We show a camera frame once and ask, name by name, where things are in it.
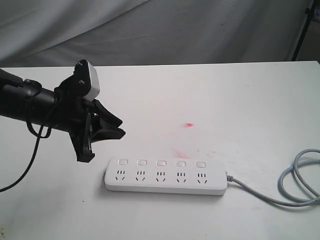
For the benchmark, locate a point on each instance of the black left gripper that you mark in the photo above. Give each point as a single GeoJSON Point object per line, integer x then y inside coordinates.
{"type": "Point", "coordinates": [73, 116]}

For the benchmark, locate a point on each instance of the white five-outlet power strip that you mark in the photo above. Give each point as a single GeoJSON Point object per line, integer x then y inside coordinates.
{"type": "Point", "coordinates": [191, 176]}

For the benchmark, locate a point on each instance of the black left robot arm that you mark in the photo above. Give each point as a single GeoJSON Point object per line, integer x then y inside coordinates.
{"type": "Point", "coordinates": [26, 100]}

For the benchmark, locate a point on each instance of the grey backdrop cloth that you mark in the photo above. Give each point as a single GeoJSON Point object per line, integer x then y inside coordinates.
{"type": "Point", "coordinates": [58, 33]}

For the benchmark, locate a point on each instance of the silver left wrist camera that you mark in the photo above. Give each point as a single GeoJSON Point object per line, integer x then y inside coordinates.
{"type": "Point", "coordinates": [85, 78]}

